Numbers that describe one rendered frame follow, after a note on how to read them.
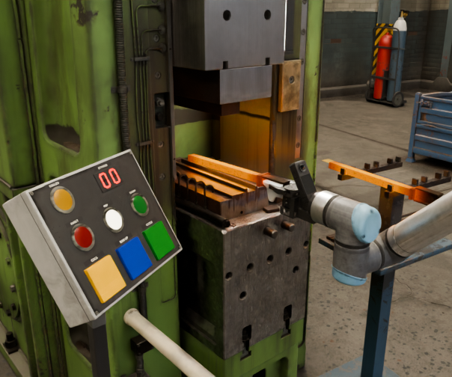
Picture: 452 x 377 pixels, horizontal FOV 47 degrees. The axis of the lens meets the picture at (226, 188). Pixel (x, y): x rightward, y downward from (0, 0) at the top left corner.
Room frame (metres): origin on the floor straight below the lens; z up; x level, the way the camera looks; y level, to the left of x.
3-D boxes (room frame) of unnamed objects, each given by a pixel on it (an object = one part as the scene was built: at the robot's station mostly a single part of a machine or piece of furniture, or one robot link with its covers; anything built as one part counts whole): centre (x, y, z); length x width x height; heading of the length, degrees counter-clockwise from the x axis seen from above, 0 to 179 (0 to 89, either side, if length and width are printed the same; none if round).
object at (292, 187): (1.34, -0.21, 1.01); 0.12 x 0.08 x 0.09; 40
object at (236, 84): (1.65, 0.07, 1.32); 0.42 x 0.20 x 0.10; 40
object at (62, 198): (0.96, 0.33, 1.16); 0.05 x 0.03 x 0.04; 130
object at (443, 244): (1.72, -0.59, 0.71); 0.40 x 0.30 x 0.02; 122
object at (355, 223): (1.21, -0.32, 1.01); 0.12 x 0.09 x 0.10; 40
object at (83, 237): (0.94, 0.29, 1.09); 0.05 x 0.03 x 0.04; 130
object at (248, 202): (1.65, 0.07, 0.96); 0.42 x 0.20 x 0.09; 40
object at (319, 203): (1.28, -0.27, 1.02); 0.10 x 0.05 x 0.09; 130
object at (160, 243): (1.11, 0.16, 1.01); 0.07 x 0.05 x 0.07; 155
